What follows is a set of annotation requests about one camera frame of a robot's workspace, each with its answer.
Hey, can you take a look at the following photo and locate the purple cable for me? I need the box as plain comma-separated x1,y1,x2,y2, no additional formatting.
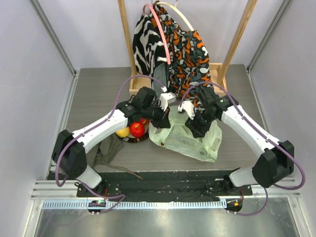
179,81,307,217
54,75,167,198

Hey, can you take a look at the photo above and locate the striped rim ceramic plate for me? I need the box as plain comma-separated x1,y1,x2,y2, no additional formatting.
119,124,149,143

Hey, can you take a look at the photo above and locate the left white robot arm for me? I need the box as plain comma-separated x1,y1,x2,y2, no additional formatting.
51,87,176,197

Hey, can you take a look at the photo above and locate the red fake apple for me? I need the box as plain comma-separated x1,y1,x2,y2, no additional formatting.
129,122,145,138

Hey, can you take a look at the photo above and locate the wooden clothes rack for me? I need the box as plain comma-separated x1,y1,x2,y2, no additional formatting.
118,0,256,96

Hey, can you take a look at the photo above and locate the pink clothes hanger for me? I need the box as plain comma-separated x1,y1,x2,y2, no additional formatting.
143,3,171,65

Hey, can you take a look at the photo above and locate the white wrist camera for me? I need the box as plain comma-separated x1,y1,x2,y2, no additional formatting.
178,101,195,120
159,86,176,111

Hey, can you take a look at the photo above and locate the black white zebra garment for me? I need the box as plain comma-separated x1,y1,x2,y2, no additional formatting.
132,13,170,91

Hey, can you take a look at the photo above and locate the olive green cloth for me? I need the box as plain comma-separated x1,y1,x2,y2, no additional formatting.
86,134,143,180

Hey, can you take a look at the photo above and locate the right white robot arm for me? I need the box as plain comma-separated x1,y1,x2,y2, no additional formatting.
178,86,294,195

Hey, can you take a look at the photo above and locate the orange grey patterned garment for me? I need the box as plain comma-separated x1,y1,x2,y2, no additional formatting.
153,0,211,98

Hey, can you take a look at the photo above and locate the yellow fake fruit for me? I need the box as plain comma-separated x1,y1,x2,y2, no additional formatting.
116,127,130,138

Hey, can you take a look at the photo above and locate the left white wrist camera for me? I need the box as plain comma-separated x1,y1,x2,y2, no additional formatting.
159,86,176,111

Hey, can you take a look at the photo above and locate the white slotted cable duct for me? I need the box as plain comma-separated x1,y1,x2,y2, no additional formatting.
42,199,227,210

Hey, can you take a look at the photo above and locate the avocado print plastic bag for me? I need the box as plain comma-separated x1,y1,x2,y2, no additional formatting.
149,106,222,162

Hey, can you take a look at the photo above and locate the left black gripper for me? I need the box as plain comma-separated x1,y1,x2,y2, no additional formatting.
142,101,171,129

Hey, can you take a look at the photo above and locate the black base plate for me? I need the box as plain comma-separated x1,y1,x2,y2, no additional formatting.
76,170,255,200

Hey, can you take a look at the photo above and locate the wooden clothes hanger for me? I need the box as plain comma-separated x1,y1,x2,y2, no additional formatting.
156,1,194,31

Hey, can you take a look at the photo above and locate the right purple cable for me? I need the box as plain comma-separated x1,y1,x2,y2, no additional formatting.
179,81,307,217

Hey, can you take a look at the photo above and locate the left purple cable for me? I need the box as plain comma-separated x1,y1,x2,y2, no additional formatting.
54,75,167,198

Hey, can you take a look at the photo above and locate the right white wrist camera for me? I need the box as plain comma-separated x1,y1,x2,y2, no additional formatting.
178,101,195,120

